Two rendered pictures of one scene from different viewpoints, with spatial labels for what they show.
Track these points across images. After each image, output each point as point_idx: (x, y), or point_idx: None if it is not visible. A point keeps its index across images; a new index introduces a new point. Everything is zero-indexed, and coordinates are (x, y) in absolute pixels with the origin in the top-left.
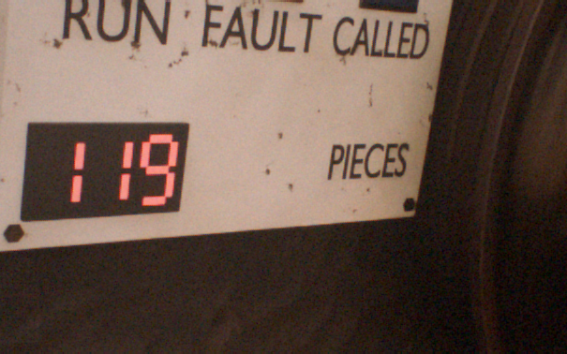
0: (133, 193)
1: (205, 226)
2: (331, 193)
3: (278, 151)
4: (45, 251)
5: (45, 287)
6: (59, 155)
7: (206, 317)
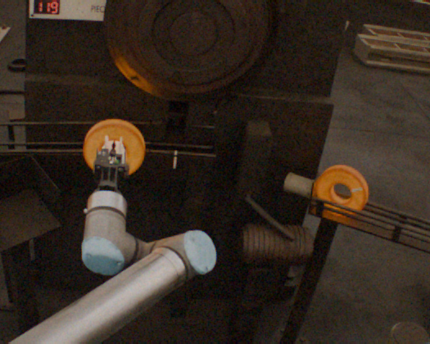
0: (50, 11)
1: (65, 17)
2: (92, 14)
3: (79, 6)
4: (42, 19)
5: (42, 24)
6: (38, 4)
7: (72, 34)
